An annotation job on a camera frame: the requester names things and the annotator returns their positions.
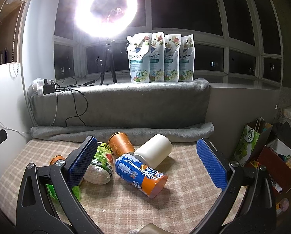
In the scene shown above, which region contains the white plastic cup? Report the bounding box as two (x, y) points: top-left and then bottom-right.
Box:
(133, 134), (172, 169)

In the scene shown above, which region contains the green label noodle cup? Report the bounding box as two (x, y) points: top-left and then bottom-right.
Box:
(84, 142), (114, 185)

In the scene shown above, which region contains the copper orange cup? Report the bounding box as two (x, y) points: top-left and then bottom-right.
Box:
(108, 132), (135, 157)

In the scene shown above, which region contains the blue orange printed cup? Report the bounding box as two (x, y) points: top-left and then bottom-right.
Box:
(115, 154), (168, 199)

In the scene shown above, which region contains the green plastic wrapper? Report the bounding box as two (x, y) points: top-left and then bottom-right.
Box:
(46, 184), (81, 201)

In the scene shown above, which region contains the red cardboard box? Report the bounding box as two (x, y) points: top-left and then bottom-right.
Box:
(257, 139), (291, 193)

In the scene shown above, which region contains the white power strip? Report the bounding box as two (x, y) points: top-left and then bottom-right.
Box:
(32, 78), (56, 97)

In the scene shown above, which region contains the green paper bag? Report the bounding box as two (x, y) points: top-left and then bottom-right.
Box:
(234, 118), (272, 167)

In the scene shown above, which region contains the rolled grey blanket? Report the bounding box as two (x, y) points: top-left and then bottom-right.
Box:
(30, 122), (215, 145)

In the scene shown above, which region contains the grey blanket on backrest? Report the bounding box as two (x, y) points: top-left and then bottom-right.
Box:
(30, 78), (211, 129)

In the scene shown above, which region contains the wooden shelf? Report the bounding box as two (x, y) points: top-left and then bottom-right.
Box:
(0, 0), (28, 65)

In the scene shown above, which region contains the black tripod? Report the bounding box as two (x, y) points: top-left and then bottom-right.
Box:
(96, 39), (117, 85)

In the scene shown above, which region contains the white cable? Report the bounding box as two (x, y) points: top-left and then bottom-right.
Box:
(0, 92), (59, 135)

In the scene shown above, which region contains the black power cable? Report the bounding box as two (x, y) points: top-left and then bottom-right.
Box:
(50, 75), (96, 128)

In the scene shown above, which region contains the ring light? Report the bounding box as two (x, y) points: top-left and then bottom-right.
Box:
(75, 0), (138, 39)

